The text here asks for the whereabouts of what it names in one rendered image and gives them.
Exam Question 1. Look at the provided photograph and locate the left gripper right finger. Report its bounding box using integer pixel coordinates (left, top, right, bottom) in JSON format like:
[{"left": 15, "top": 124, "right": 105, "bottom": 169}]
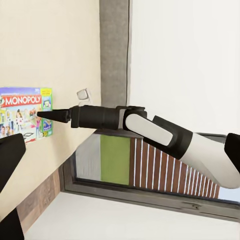
[{"left": 224, "top": 133, "right": 240, "bottom": 173}]

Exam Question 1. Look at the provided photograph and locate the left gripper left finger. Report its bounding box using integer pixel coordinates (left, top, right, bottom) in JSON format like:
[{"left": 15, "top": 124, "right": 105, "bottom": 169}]
[{"left": 0, "top": 133, "right": 26, "bottom": 193}]

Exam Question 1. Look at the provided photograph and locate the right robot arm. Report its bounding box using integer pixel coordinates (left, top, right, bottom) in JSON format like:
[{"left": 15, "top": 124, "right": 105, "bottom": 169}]
[{"left": 37, "top": 88, "right": 240, "bottom": 189}]

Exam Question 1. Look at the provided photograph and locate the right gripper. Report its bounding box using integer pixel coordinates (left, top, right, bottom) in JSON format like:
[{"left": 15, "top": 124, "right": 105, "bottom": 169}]
[{"left": 37, "top": 105, "right": 105, "bottom": 129}]

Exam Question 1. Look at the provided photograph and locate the board game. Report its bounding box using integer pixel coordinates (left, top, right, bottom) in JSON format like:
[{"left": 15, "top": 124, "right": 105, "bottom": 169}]
[{"left": 0, "top": 86, "right": 53, "bottom": 145}]

